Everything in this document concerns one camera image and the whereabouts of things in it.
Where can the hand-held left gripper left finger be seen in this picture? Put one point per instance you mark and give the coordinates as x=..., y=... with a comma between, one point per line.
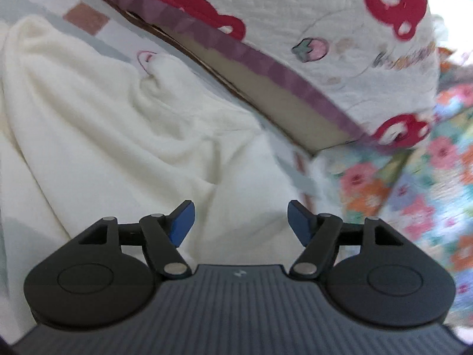
x=181, y=223

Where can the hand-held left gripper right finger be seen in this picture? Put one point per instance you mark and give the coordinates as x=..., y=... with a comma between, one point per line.
x=300, y=223

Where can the cream white garment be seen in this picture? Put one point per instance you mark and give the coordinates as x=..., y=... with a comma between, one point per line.
x=111, y=137

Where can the floral quilt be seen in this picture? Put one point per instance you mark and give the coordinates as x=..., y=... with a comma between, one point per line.
x=425, y=192

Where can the red bear pillow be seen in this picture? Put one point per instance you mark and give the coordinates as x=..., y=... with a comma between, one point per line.
x=295, y=7

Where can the checked bed sheet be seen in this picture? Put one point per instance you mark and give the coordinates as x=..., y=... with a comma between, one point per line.
x=85, y=18

